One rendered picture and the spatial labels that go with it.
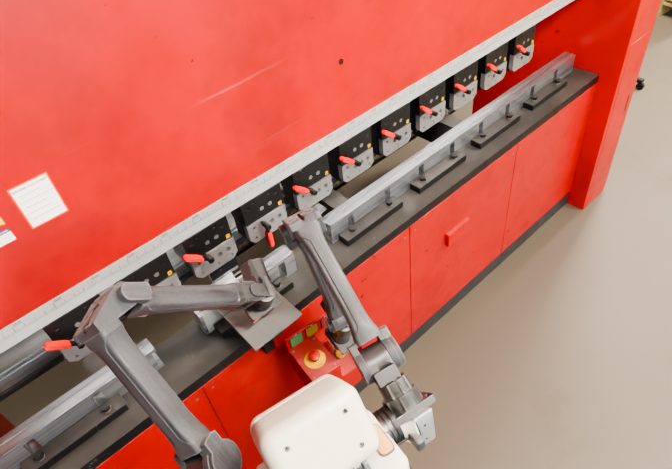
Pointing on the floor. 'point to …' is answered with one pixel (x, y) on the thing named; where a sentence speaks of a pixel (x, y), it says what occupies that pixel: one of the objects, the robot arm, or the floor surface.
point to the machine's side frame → (598, 60)
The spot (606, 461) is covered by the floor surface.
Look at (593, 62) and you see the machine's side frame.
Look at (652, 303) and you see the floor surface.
